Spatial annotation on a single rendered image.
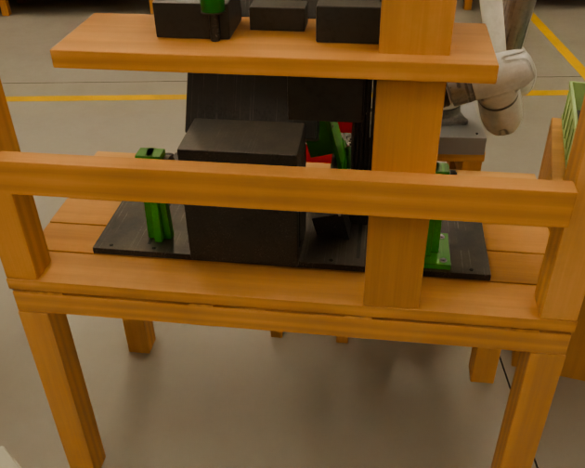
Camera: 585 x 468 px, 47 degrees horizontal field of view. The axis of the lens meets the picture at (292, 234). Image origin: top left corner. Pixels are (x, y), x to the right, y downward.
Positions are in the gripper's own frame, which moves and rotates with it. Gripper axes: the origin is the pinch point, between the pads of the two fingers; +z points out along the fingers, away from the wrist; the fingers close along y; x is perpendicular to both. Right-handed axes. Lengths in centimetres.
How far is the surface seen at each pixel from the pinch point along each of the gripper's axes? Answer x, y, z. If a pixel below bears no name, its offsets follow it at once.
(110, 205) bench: -3, -11, 88
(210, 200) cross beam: 21, 31, 36
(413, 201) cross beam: 31.8, 22.9, -7.1
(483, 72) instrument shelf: 15, 40, -28
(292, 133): 2.6, 11.0, 19.1
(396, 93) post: 12.2, 36.3, -10.4
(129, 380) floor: 46, -73, 128
